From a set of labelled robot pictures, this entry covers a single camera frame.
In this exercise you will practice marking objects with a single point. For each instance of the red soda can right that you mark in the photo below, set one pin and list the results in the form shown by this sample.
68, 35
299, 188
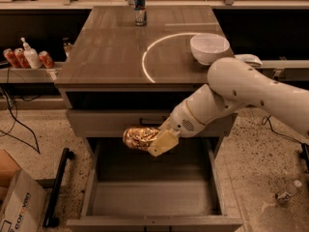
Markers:
46, 59

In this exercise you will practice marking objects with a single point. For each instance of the clear plastic bottle on floor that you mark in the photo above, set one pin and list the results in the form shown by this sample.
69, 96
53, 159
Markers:
286, 193

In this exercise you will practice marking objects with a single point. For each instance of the small dark bottle behind cabinet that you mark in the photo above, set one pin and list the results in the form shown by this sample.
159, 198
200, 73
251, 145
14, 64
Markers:
67, 46

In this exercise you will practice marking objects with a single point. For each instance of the blue silver energy drink can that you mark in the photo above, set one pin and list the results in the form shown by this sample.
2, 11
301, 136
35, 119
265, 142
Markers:
140, 12

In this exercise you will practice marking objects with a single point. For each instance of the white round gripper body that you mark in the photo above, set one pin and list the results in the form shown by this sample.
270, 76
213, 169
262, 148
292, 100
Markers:
182, 120

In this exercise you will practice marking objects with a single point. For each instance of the cardboard box with print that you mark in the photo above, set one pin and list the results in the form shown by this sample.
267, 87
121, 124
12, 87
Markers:
22, 198

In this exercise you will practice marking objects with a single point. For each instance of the grey drawer cabinet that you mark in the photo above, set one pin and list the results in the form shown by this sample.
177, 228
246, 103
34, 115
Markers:
117, 65

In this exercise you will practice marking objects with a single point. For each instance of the white pump bottle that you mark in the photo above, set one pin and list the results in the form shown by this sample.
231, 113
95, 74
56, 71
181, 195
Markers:
31, 55

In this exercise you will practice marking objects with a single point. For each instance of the closed grey drawer with handle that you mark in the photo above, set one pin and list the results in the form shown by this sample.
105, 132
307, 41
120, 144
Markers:
112, 123

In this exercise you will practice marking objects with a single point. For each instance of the red soda can far left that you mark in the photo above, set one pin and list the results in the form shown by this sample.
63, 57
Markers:
9, 55

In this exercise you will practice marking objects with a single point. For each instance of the black metal bar stand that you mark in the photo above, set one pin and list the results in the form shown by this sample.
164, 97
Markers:
50, 220

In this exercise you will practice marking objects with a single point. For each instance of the white folded cloth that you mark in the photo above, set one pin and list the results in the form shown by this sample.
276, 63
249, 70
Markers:
250, 59

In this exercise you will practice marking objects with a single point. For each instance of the red soda can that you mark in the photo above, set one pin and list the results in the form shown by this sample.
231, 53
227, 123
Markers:
19, 54
46, 59
9, 55

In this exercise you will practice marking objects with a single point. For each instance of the white bowl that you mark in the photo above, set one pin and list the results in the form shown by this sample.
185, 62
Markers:
208, 47

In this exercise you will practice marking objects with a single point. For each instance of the open lower grey drawer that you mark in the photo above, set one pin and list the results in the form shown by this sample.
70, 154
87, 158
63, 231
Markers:
132, 191

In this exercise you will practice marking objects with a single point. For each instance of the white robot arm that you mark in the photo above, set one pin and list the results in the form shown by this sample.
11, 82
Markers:
232, 85

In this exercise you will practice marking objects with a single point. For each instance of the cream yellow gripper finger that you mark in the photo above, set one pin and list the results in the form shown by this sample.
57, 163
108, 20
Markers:
165, 141
165, 125

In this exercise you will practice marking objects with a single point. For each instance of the orange gold can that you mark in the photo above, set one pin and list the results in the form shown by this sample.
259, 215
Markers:
139, 138

